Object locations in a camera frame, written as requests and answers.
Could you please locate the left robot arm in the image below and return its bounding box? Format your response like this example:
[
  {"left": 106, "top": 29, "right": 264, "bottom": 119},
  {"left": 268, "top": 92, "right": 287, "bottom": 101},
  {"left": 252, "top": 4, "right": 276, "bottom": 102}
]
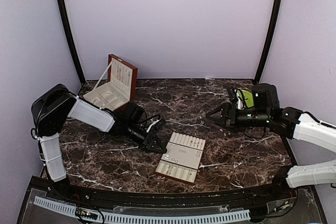
[{"left": 31, "top": 83, "right": 167, "bottom": 201}]

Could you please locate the green plate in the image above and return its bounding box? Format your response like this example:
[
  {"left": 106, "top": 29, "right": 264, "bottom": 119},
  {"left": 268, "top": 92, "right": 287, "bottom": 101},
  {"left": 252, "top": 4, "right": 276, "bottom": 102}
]
[{"left": 235, "top": 89, "right": 254, "bottom": 110}]

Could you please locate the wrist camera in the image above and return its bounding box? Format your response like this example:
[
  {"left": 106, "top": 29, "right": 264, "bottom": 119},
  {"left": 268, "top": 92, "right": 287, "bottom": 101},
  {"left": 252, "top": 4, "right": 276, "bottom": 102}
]
[
  {"left": 144, "top": 114, "right": 166, "bottom": 133},
  {"left": 227, "top": 88, "right": 248, "bottom": 110}
]

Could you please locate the red wooden jewelry box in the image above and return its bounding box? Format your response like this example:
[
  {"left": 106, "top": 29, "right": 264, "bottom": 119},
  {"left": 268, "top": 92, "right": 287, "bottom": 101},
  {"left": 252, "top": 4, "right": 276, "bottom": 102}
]
[{"left": 83, "top": 54, "right": 138, "bottom": 111}]

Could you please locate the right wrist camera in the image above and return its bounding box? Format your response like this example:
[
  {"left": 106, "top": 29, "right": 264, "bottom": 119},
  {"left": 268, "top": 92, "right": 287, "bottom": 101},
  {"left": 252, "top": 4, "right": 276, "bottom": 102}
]
[{"left": 227, "top": 88, "right": 248, "bottom": 110}]

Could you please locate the white slotted cable duct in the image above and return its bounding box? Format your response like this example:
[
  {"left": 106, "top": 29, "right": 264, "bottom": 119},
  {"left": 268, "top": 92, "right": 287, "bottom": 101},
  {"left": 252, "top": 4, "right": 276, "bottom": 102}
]
[{"left": 33, "top": 196, "right": 251, "bottom": 223}]

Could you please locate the flat white jewelry tray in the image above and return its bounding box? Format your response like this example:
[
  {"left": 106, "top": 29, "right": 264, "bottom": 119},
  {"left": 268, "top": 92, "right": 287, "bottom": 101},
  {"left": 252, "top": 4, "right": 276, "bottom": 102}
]
[{"left": 155, "top": 132, "right": 206, "bottom": 184}]

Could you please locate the black frame post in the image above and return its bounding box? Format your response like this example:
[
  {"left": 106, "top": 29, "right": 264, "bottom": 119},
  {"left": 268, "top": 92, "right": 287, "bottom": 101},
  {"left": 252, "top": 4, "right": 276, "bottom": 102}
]
[
  {"left": 57, "top": 0, "right": 86, "bottom": 85},
  {"left": 253, "top": 0, "right": 281, "bottom": 84}
]

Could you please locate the black front table rail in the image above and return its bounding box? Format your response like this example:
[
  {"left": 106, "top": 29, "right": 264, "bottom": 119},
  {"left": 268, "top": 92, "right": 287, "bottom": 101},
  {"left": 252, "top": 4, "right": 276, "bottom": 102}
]
[{"left": 24, "top": 176, "right": 298, "bottom": 215}]

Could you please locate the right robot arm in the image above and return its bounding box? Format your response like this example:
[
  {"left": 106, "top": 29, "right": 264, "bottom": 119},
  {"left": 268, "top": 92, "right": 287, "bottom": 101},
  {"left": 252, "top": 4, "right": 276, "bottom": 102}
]
[{"left": 206, "top": 83, "right": 335, "bottom": 200}]

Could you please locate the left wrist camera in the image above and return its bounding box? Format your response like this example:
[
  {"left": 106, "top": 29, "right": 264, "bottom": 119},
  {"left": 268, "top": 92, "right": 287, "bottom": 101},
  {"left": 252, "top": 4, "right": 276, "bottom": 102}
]
[{"left": 144, "top": 114, "right": 166, "bottom": 133}]

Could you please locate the right black frame post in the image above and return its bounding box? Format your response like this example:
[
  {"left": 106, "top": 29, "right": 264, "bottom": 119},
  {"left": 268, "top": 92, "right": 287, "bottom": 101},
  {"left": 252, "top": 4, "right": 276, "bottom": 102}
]
[{"left": 253, "top": 0, "right": 281, "bottom": 84}]

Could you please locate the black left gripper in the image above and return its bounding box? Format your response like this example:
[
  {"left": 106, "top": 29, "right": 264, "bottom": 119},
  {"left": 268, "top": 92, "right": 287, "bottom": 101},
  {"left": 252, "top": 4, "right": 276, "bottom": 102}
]
[{"left": 125, "top": 122, "right": 167, "bottom": 153}]

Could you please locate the left black frame post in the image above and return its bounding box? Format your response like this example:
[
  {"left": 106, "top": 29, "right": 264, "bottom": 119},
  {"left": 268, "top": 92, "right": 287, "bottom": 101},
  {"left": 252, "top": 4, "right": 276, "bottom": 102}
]
[{"left": 57, "top": 0, "right": 86, "bottom": 85}]

